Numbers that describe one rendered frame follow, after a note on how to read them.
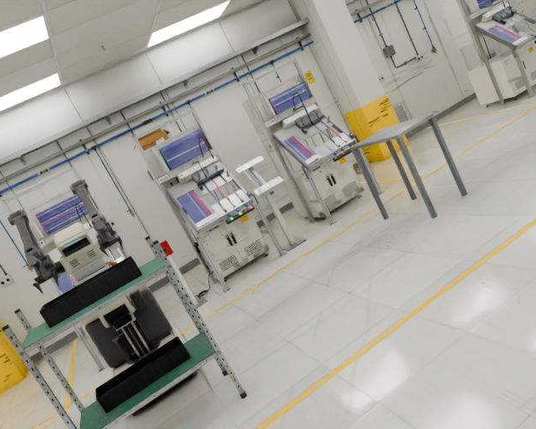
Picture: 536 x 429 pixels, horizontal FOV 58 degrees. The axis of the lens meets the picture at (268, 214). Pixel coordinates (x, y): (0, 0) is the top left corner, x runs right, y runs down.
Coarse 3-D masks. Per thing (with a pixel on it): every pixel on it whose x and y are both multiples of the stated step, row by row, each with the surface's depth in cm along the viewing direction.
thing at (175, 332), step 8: (176, 328) 389; (168, 336) 373; (184, 336) 371; (160, 344) 366; (136, 360) 362; (112, 368) 368; (120, 368) 360; (112, 376) 351; (176, 384) 346; (152, 400) 341
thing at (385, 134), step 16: (384, 128) 476; (400, 128) 427; (432, 128) 421; (368, 144) 438; (400, 144) 403; (448, 160) 424; (368, 176) 467; (416, 176) 407; (464, 192) 429; (384, 208) 474; (432, 208) 414
